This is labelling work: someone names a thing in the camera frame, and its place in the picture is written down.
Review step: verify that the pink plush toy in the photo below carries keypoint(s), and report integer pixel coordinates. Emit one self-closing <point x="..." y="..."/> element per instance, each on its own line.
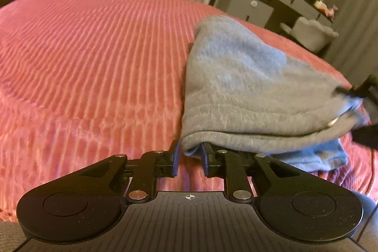
<point x="333" y="10"/>

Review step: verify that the pink ribbed blanket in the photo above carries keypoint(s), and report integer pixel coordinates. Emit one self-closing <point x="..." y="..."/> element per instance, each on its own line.
<point x="88" y="77"/>

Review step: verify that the white and red plush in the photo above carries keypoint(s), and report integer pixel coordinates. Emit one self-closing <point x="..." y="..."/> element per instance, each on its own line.
<point x="320" y="4"/>

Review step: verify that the grey vanity desk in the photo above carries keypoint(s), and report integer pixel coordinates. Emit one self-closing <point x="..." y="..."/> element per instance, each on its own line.
<point x="292" y="1"/>

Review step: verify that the white shell-back chair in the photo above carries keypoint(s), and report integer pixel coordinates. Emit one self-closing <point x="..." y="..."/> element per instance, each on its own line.
<point x="313" y="33"/>

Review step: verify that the grey curtain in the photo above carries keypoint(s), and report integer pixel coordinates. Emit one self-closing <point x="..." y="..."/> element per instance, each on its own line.
<point x="354" y="4"/>

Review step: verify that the grey pants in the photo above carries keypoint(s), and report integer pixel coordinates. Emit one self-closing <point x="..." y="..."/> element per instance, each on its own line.
<point x="251" y="77"/>

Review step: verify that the grey bedside cabinet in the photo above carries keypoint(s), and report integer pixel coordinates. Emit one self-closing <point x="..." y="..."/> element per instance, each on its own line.
<point x="236" y="4"/>

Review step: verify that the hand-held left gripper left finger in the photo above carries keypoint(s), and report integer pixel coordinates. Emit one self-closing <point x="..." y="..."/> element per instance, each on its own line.
<point x="176" y="159"/>

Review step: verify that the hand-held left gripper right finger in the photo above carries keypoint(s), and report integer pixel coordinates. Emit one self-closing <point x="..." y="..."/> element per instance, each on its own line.
<point x="205" y="160"/>

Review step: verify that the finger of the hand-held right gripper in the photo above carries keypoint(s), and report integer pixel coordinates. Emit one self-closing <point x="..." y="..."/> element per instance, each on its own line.
<point x="345" y="90"/>

